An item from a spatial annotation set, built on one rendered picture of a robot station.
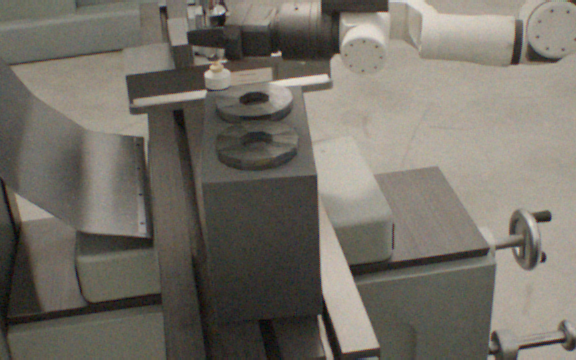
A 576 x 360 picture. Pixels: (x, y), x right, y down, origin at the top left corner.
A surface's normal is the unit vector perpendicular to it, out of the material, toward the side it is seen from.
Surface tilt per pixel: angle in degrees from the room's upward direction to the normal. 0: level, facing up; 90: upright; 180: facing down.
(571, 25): 78
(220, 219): 90
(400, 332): 90
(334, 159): 0
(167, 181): 0
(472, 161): 0
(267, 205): 90
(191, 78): 90
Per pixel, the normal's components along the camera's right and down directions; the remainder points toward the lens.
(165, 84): 0.20, 0.50
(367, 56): -0.15, 0.67
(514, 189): -0.05, -0.85
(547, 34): -0.14, 0.32
